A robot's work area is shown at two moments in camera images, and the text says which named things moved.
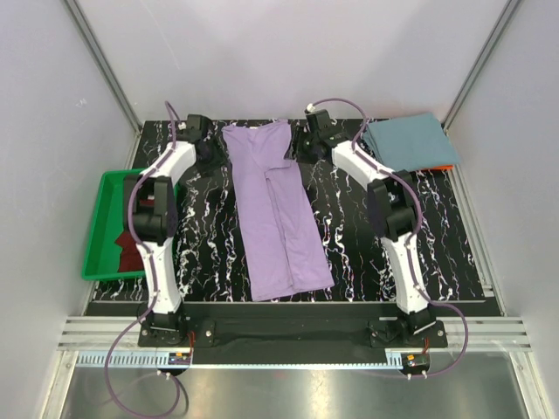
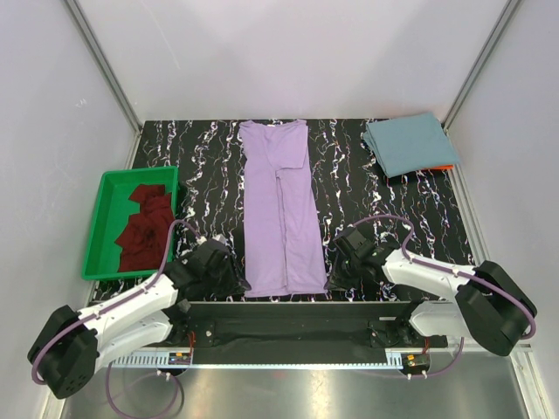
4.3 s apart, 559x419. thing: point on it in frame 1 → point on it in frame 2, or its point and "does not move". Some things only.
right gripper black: [300, 133] → [337, 282]
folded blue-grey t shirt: [408, 141] does not move
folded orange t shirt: [441, 168] does not move
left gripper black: [219, 161] → [236, 283]
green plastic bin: [107, 225] does not move
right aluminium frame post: [509, 10] does not move
